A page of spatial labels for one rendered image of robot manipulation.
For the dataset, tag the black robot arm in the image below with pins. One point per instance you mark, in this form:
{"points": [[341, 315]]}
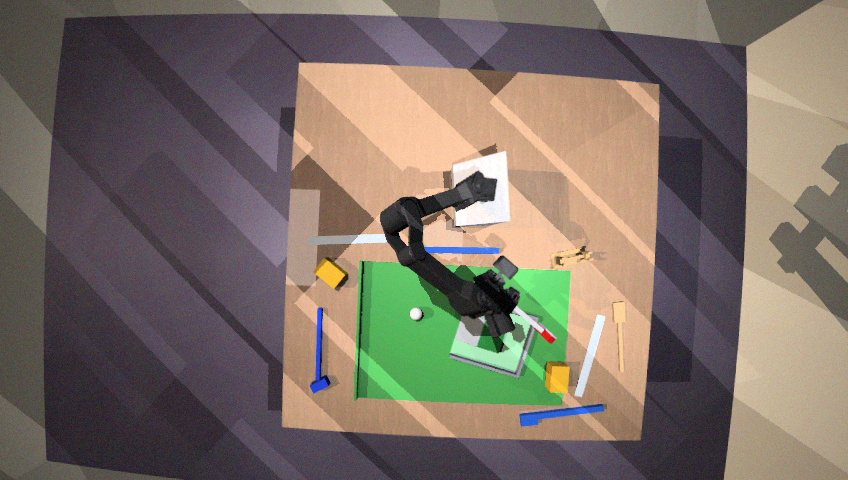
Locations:
{"points": [[481, 298]]}

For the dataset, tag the yellow rectangular block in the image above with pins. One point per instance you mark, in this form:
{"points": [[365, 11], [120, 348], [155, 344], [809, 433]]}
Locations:
{"points": [[557, 376], [330, 272]]}

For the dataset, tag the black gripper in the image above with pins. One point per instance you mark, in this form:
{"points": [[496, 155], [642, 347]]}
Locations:
{"points": [[505, 267]]}

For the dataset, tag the green flat mat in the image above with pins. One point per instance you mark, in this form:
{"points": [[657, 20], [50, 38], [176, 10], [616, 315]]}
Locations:
{"points": [[404, 359]]}

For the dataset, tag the white flat bar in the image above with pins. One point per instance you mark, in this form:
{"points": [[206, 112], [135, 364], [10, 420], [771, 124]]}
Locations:
{"points": [[347, 239], [590, 353]]}

